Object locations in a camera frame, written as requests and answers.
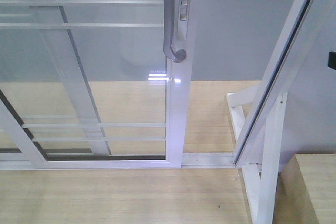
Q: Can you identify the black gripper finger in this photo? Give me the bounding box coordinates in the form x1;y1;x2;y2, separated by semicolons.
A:
328;51;336;70

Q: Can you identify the grey door pull handle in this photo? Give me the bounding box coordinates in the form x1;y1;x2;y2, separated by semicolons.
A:
163;0;186;63

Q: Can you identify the white framed sliding glass door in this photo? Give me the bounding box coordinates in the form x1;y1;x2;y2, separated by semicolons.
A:
1;0;199;170

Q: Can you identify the door lock plate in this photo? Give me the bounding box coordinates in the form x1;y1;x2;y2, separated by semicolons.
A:
180;0;188;21

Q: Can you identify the aluminium bottom door track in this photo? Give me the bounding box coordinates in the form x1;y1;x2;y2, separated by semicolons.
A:
182;153;235;169

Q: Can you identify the white fixed glass door panel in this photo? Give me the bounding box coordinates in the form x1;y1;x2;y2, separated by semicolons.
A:
1;0;119;169

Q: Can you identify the light wooden box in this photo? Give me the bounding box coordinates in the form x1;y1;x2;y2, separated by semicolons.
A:
273;154;335;223

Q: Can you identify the white wooden support brace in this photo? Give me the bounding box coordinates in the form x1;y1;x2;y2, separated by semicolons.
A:
241;89;288;223

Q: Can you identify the light wooden base platform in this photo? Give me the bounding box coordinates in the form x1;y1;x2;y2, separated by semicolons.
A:
1;80;260;223

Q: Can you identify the white door frame post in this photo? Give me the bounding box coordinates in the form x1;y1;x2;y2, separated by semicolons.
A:
233;0;331;169

